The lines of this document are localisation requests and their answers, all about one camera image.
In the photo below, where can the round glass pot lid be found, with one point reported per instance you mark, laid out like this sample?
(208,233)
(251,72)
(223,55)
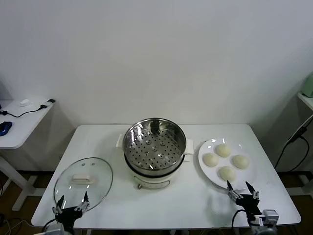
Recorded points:
(83,178)

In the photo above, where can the pale green appliance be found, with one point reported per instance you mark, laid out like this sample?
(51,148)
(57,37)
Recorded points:
(308,85)

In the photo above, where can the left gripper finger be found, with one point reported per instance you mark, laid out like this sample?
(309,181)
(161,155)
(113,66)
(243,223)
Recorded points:
(84,202)
(58,206)

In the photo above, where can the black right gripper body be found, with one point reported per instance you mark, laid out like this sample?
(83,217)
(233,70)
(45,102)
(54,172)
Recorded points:
(248,204)

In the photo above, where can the white side desk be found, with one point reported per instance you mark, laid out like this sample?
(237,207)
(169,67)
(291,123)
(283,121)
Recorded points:
(24,122)

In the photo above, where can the large white plate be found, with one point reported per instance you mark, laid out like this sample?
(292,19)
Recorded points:
(207,176)

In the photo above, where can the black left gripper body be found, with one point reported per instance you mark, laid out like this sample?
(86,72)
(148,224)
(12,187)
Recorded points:
(68,215)

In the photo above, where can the small white crumpled object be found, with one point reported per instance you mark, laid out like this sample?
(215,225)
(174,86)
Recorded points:
(25,102)

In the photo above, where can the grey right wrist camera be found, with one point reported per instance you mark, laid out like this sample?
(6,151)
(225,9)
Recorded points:
(270,216)

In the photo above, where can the white desk with appliance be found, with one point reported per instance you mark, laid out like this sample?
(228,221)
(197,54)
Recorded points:
(306,99)

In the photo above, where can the stainless steel steamer basket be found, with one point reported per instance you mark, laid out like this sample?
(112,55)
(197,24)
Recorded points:
(154,151)

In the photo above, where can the blue computer mouse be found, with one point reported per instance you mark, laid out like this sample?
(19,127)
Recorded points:
(5,128)

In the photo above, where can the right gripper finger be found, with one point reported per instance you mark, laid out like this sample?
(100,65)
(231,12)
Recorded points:
(231,192)
(252,191)

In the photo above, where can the white steamed baozi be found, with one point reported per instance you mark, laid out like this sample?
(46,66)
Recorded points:
(223,150)
(241,161)
(210,159)
(227,173)

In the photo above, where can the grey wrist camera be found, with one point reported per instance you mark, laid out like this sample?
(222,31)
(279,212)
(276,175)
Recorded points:
(56,230)
(270,216)

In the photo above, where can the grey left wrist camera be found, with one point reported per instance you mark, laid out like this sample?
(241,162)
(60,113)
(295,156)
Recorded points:
(56,230)

